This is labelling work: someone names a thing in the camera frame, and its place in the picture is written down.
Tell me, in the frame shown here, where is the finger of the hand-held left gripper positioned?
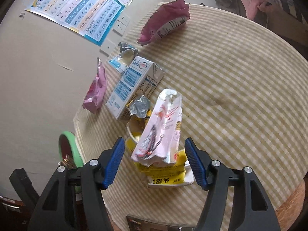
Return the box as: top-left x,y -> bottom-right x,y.
9,168 -> 40,206

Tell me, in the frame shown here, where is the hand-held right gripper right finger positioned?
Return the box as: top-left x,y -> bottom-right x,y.
184,137 -> 281,231

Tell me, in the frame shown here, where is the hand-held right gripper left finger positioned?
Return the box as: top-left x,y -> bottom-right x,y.
28,137 -> 126,231

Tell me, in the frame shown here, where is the yellow instant noodle box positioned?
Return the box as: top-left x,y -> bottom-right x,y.
125,115 -> 195,188

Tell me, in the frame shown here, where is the gold striped wrapper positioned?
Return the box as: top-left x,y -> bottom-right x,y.
61,157 -> 75,170

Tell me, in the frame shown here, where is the green trash bin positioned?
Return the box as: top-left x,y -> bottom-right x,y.
58,131 -> 85,195

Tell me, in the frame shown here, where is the pink white snack bag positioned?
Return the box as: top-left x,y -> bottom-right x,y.
131,89 -> 182,167

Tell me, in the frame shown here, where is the silver yellow foil wrapper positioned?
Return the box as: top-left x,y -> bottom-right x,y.
126,94 -> 152,119

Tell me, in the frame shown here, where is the pink snack wrapper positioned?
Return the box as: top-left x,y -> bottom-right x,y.
82,58 -> 107,113

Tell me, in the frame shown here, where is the white blue milk carton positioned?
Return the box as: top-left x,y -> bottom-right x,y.
106,55 -> 165,121

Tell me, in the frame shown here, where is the silver blue foil wrapper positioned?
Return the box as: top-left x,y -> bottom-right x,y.
107,42 -> 139,74

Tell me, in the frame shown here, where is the dark wooden cabinet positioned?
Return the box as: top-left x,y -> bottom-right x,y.
0,194 -> 36,231

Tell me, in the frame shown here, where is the dark glossy box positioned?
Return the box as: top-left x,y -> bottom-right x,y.
126,215 -> 196,231

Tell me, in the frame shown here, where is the checked beige tablecloth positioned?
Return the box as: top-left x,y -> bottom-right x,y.
73,2 -> 308,231

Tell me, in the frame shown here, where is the pair of shoes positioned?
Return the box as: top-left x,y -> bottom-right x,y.
215,0 -> 237,9

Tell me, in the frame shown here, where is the white wall plate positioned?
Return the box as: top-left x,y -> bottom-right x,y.
99,40 -> 121,56

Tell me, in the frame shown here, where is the white wall socket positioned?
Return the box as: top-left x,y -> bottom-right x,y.
113,14 -> 130,36

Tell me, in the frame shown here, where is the blue phonics wall poster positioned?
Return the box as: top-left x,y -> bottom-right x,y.
25,0 -> 126,47

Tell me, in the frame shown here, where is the wooden bed frame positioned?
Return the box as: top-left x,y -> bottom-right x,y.
259,1 -> 308,60

